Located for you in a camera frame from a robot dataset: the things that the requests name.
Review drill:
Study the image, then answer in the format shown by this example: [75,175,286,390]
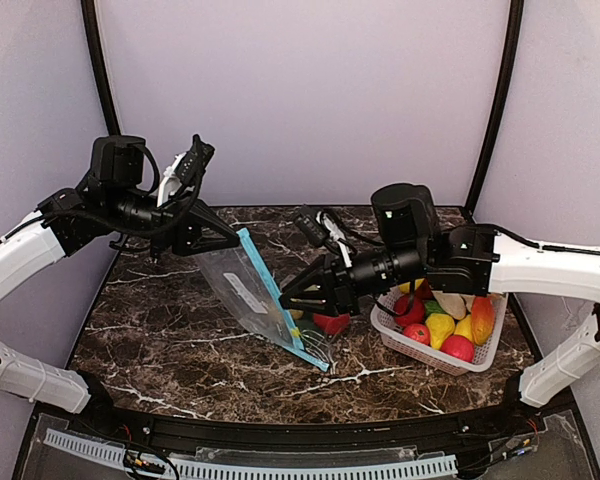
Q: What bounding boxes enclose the small clear zip bag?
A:
[196,228,304,351]

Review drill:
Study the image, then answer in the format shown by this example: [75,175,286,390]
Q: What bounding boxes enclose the large clear zip bag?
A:
[285,310,350,372]

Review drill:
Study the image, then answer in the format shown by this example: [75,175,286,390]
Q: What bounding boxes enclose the red toy apple large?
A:
[313,313,351,336]

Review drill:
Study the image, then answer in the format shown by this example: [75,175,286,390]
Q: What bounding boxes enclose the white toy radish green leaves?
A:
[433,291,475,320]

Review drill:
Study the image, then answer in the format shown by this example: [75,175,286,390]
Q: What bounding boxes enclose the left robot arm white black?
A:
[0,135,240,414]

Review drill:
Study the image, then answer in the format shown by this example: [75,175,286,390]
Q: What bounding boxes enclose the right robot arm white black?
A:
[279,183,600,408]

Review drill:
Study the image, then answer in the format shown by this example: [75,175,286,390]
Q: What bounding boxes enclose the red toy fruit left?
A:
[393,295,426,327]

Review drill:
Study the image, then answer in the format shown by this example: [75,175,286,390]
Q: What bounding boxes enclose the red toy fruit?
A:
[440,335,475,363]
[393,295,426,327]

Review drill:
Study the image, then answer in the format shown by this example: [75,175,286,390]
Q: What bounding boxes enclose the red toy fruit front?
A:
[440,335,475,363]

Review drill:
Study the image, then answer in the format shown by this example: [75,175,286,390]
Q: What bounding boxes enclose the white plastic basket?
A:
[370,294,508,376]

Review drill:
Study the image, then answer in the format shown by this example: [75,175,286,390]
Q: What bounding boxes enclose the yellow toy lemon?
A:
[454,315,475,343]

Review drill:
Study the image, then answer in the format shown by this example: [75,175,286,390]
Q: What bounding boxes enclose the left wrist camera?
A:
[157,134,215,207]

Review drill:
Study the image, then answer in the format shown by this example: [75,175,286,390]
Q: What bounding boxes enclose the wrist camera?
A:
[157,134,215,207]
[293,205,357,267]

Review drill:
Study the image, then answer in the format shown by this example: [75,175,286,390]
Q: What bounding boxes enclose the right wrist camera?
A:
[293,205,357,267]

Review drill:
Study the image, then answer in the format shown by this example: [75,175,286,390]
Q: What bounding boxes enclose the black front rail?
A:
[67,404,576,454]

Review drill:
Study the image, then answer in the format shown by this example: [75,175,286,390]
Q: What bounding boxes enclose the black corner frame post left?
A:
[80,0,121,135]

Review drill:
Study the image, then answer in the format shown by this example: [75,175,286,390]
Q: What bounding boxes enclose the black corner frame post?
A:
[80,0,121,135]
[464,0,525,216]

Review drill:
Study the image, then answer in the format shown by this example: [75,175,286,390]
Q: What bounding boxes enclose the white slotted cable duct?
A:
[43,428,458,479]

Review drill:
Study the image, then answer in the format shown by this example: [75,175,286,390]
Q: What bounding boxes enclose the black corner frame post right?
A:
[464,0,525,216]

